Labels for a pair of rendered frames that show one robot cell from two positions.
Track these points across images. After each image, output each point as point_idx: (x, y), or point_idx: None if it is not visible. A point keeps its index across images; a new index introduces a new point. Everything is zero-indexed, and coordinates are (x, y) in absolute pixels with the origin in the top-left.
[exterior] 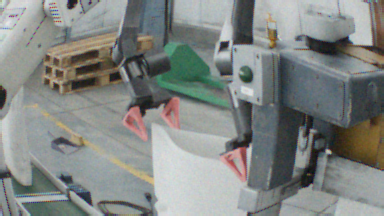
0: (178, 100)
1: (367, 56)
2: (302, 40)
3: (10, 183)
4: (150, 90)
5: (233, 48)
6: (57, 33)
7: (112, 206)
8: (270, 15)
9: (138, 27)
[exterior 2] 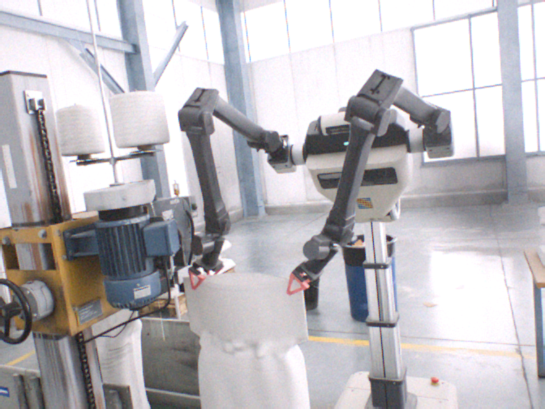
0: (290, 273)
1: (96, 212)
2: (166, 220)
3: (365, 273)
4: (306, 260)
5: (195, 196)
6: (312, 178)
7: None
8: (174, 181)
9: (329, 210)
